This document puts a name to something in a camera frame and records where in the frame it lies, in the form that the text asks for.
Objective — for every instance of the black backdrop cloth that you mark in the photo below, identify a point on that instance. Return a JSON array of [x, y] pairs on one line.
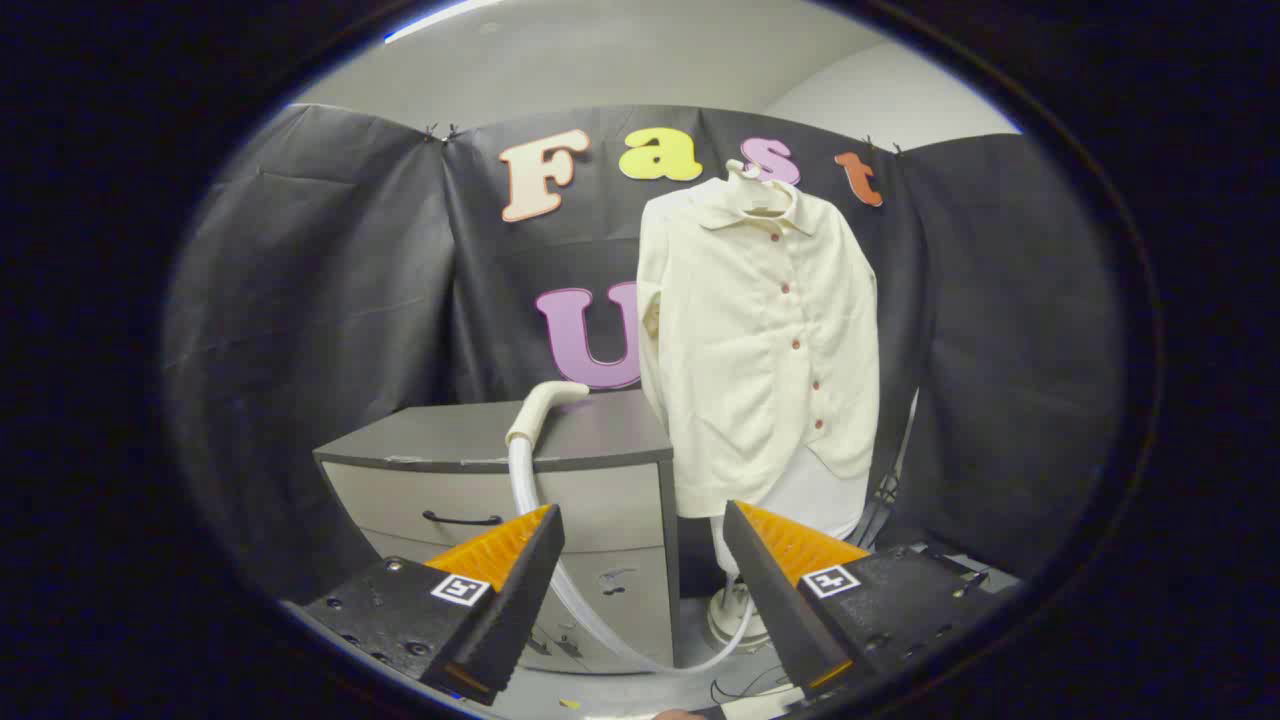
[[330, 300]]

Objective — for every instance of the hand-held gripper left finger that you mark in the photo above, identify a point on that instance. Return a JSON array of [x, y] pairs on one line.
[[520, 600]]

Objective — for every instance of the grey drawer cabinet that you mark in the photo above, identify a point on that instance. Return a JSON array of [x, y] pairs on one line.
[[600, 430]]

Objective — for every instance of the white garment steamer head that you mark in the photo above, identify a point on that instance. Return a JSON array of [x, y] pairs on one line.
[[540, 405]]

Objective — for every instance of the white round stand base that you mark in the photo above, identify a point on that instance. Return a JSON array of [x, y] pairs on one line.
[[728, 615]]

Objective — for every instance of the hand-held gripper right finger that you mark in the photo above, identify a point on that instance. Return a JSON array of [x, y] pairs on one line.
[[775, 600]]

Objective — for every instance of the white board behind shirt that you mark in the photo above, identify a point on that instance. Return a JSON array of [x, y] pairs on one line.
[[800, 495]]

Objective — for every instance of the cream button shirt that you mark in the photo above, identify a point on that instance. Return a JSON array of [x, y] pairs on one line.
[[750, 360]]

